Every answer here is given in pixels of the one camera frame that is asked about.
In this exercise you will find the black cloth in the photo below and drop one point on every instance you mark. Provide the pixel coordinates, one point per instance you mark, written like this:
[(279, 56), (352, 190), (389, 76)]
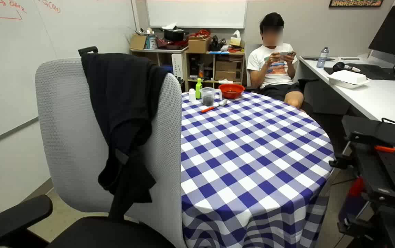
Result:
[(121, 100)]

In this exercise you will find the clear measuring cup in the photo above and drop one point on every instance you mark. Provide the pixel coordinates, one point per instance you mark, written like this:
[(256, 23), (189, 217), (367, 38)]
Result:
[(207, 97)]

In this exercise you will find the small white bottle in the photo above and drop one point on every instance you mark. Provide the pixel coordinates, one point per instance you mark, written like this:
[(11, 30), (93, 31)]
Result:
[(192, 95)]

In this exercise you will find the green plastic bottle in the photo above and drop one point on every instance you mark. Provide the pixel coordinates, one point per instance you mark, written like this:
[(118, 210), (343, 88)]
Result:
[(198, 89)]

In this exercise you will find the red bowl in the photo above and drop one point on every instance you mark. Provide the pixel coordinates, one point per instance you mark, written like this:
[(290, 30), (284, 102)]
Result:
[(231, 91)]

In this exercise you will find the wooden shelf unit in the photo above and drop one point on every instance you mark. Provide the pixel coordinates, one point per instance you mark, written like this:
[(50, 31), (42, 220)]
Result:
[(218, 69)]

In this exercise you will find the blue white checkered tablecloth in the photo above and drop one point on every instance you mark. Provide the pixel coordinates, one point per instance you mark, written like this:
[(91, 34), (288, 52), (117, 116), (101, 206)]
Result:
[(252, 165)]

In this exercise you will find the open cardboard box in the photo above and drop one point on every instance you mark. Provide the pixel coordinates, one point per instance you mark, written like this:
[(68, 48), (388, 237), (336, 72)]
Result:
[(198, 44)]

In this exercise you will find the person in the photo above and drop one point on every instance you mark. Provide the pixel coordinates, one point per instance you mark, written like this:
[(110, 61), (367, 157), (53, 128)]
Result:
[(273, 72)]

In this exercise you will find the tissue box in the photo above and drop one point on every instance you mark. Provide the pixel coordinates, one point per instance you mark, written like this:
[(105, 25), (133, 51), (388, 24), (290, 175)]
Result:
[(236, 40)]

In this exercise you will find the black cooking pot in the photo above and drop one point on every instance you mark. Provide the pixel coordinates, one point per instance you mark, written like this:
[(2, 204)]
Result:
[(174, 34)]

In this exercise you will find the small tilted cardboard box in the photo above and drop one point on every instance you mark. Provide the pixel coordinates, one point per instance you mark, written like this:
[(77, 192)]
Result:
[(138, 42)]

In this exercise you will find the framed whiteboard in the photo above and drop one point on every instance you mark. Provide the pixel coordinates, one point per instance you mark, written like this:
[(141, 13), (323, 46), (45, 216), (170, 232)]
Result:
[(197, 13)]

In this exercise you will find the smartphone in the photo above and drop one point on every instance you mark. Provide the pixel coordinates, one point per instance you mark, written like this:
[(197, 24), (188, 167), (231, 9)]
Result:
[(286, 53)]

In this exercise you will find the grey mesh office chair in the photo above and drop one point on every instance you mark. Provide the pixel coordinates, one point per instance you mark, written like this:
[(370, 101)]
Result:
[(66, 137)]

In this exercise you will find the flat grey tablet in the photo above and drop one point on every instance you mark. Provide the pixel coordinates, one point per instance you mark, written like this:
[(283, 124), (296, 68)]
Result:
[(316, 58)]

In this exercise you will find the clear water bottle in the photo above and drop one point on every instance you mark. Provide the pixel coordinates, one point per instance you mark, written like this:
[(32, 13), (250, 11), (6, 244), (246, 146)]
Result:
[(322, 59)]

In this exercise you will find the black handheld device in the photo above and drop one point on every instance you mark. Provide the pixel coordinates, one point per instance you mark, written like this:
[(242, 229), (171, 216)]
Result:
[(342, 66)]

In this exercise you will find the white takeout container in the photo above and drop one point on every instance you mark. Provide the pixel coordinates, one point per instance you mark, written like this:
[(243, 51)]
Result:
[(347, 78)]

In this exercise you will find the white desk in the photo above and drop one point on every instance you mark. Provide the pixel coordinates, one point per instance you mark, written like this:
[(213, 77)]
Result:
[(380, 100)]

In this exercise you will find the black desk mat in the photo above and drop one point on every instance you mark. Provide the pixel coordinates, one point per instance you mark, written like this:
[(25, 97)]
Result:
[(376, 72)]

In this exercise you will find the orange clamp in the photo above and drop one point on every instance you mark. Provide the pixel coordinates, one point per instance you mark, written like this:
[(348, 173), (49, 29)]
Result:
[(385, 148)]

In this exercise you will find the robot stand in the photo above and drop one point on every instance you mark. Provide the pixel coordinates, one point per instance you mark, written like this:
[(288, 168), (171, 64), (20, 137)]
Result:
[(386, 179)]

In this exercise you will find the framed picture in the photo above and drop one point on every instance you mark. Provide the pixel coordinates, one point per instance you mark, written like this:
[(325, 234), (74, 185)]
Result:
[(355, 3)]

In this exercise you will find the large wall whiteboard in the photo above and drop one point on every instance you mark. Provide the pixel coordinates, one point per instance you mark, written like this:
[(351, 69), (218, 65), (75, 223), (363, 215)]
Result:
[(15, 69)]

